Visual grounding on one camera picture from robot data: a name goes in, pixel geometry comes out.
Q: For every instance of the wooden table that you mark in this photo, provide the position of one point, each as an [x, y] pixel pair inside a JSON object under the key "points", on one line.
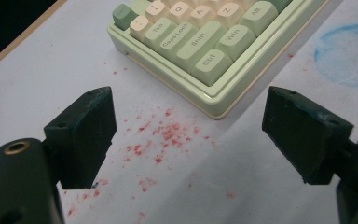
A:
{"points": [[21, 36]]}

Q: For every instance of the white table cover board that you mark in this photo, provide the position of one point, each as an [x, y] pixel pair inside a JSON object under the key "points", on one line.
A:
{"points": [[28, 93]]}

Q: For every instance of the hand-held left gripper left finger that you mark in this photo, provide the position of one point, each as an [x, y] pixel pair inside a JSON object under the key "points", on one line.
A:
{"points": [[84, 140]]}

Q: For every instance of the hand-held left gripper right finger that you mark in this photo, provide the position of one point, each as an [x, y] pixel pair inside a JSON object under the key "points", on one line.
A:
{"points": [[304, 140]]}

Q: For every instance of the green and cream keyboard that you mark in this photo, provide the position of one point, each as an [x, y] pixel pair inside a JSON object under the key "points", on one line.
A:
{"points": [[199, 43]]}

